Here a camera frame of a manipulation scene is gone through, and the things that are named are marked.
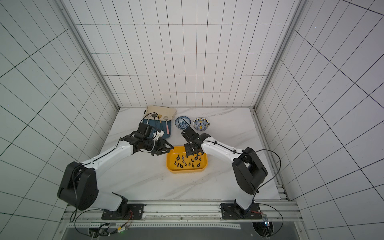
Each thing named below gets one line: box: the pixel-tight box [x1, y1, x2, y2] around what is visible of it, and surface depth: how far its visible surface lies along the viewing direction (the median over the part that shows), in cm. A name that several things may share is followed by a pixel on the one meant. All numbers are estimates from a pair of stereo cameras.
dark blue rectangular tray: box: [142, 118, 172, 139], surface depth 112 cm
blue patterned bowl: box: [174, 116, 191, 129], surface depth 109 cm
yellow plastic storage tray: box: [166, 146, 208, 174], surface depth 91 cm
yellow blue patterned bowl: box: [192, 117, 210, 131], surface depth 109 cm
